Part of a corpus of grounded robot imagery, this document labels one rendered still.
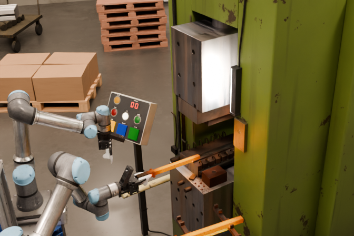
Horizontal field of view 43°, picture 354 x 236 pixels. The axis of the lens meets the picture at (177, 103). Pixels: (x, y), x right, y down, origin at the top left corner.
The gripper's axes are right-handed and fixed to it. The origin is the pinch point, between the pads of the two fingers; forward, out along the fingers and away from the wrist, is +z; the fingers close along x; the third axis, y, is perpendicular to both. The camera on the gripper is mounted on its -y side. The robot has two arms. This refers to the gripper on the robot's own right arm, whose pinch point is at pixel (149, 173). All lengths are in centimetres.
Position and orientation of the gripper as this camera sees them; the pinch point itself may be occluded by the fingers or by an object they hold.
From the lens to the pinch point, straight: 254.5
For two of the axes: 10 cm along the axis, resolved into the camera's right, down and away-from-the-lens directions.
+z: 8.6, -2.5, 4.5
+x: 5.1, 3.7, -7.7
